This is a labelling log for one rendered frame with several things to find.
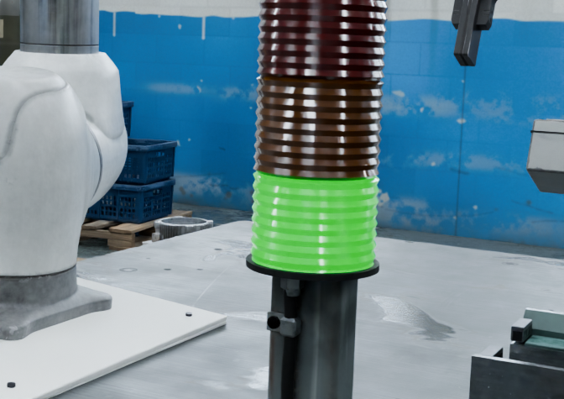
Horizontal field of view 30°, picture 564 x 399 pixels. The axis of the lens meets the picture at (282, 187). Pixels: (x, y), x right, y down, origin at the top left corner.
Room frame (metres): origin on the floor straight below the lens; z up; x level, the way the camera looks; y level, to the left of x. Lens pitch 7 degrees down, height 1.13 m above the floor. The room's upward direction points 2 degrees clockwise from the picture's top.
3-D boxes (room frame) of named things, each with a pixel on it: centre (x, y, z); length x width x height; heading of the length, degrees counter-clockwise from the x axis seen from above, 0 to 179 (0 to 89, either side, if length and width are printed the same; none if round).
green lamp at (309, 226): (0.50, -0.02, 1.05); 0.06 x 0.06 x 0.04
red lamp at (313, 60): (0.50, -0.02, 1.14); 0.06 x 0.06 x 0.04
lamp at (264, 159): (0.50, -0.02, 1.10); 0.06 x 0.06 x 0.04
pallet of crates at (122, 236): (6.23, 1.24, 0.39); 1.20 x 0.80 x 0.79; 71
